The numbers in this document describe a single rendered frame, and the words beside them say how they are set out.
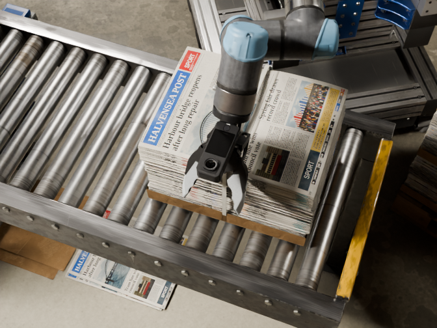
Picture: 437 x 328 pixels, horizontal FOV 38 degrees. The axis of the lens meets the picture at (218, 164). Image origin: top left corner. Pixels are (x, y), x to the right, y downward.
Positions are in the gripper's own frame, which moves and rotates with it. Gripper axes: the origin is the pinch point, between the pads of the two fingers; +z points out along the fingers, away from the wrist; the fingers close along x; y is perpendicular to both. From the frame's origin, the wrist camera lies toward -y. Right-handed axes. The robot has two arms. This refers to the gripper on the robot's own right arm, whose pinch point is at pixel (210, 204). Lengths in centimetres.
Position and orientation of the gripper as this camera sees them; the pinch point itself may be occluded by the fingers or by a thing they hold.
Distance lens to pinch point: 124.7
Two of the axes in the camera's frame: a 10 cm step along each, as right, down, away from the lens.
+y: 3.1, -4.1, 8.6
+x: -9.4, -3.0, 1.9
